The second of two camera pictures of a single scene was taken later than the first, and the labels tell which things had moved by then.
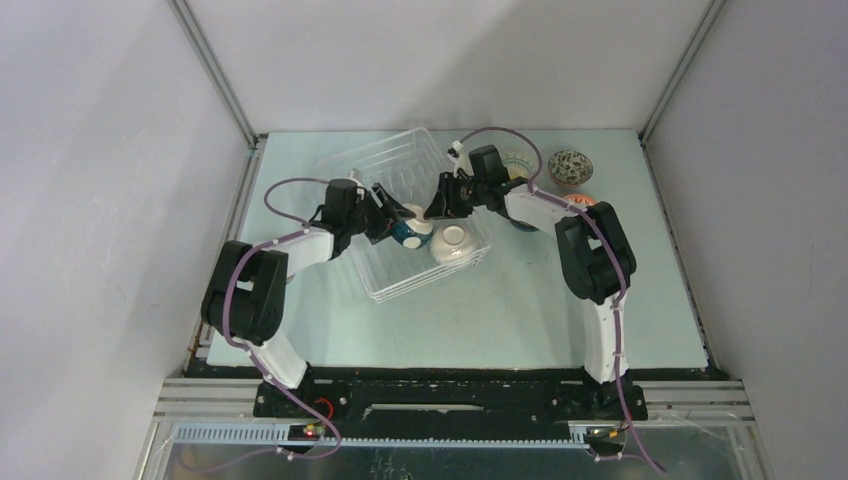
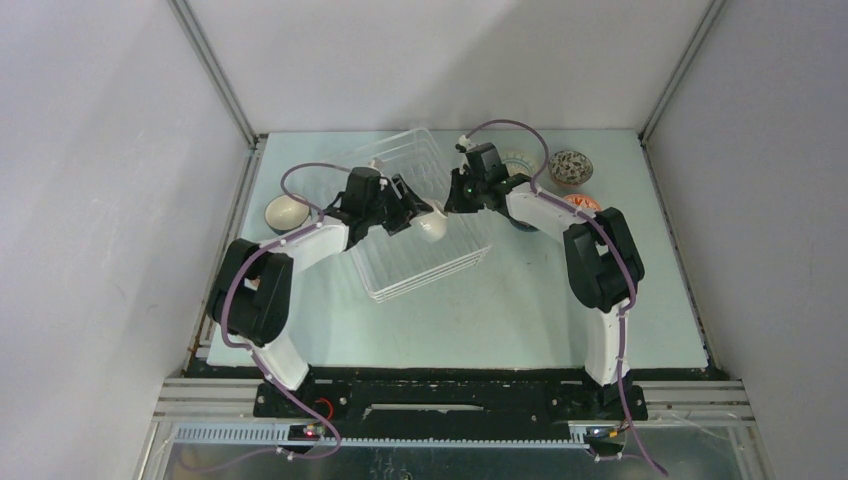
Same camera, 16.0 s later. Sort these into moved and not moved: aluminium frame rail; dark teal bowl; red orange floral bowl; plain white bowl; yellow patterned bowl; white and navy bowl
Moved: plain white bowl; white and navy bowl
Not moved: red orange floral bowl; yellow patterned bowl; aluminium frame rail; dark teal bowl
